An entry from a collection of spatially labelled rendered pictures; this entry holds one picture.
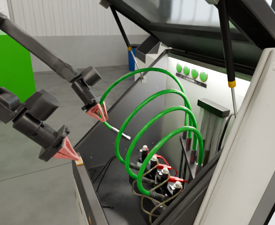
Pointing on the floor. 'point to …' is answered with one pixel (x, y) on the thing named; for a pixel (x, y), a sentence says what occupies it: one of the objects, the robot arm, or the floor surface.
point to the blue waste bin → (132, 57)
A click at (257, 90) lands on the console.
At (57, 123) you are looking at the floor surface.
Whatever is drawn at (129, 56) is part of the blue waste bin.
